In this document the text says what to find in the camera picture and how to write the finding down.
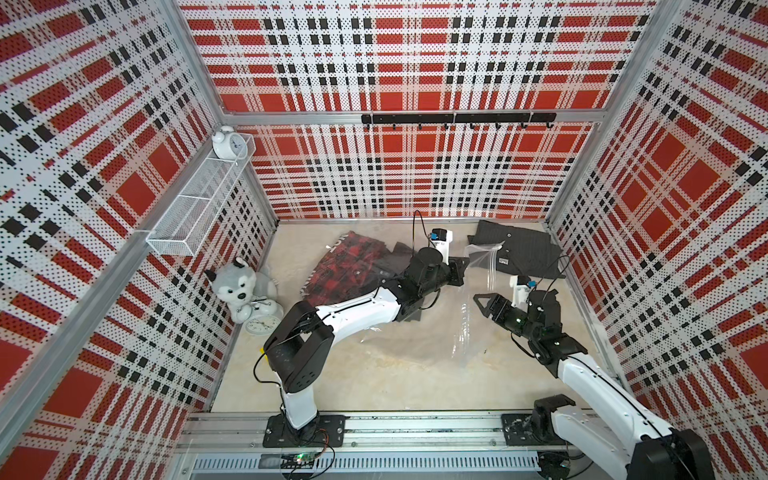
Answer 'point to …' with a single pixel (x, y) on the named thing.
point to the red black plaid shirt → (347, 269)
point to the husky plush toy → (238, 284)
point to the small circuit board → (299, 460)
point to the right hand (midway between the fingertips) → (485, 300)
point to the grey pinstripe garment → (516, 251)
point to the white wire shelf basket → (181, 227)
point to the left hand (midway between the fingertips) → (473, 258)
